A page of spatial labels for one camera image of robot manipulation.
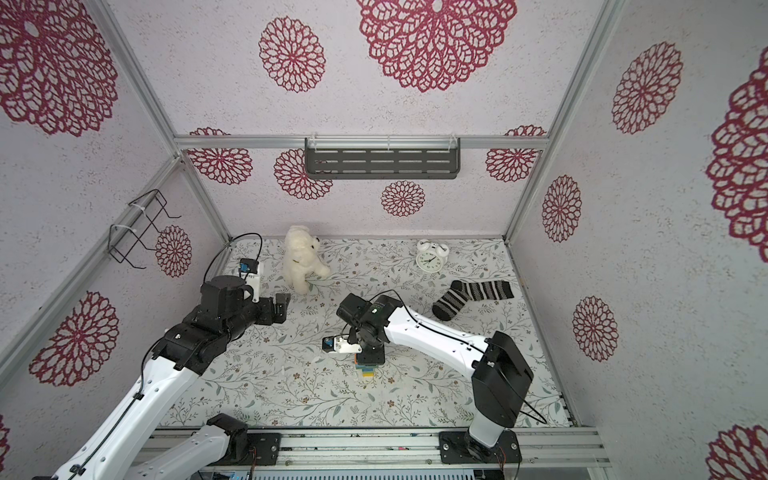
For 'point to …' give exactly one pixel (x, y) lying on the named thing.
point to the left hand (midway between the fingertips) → (271, 297)
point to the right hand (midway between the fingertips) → (364, 350)
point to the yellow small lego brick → (368, 375)
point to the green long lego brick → (366, 366)
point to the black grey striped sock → (462, 291)
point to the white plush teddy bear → (300, 253)
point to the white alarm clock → (431, 257)
